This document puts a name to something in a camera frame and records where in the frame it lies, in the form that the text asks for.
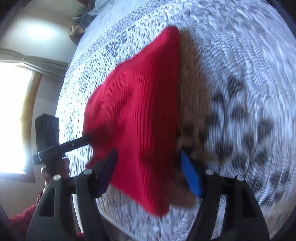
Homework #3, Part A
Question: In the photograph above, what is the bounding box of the grey pleated curtain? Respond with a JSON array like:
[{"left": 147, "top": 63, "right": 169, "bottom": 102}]
[{"left": 1, "top": 48, "right": 68, "bottom": 78}]

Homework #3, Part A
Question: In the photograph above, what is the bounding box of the red knitted sweater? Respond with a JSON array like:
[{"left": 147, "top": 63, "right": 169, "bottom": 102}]
[{"left": 83, "top": 27, "right": 180, "bottom": 216}]

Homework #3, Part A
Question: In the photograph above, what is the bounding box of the white grey quilted bedspread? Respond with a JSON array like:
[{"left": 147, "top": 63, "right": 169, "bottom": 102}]
[{"left": 56, "top": 1, "right": 295, "bottom": 240}]

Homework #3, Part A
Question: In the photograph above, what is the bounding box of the wooden window frame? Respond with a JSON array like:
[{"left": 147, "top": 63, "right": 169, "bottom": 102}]
[{"left": 21, "top": 72, "right": 42, "bottom": 174}]

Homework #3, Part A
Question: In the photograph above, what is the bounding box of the pile of clothes on bed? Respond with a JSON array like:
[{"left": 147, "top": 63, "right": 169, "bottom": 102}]
[{"left": 68, "top": 0, "right": 111, "bottom": 45}]

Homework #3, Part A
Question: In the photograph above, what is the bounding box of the red sleeved left forearm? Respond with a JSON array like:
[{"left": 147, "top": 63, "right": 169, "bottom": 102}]
[{"left": 9, "top": 192, "right": 43, "bottom": 240}]

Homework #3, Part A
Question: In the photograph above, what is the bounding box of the person's left hand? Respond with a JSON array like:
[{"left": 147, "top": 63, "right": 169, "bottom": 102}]
[{"left": 41, "top": 158, "right": 70, "bottom": 185}]

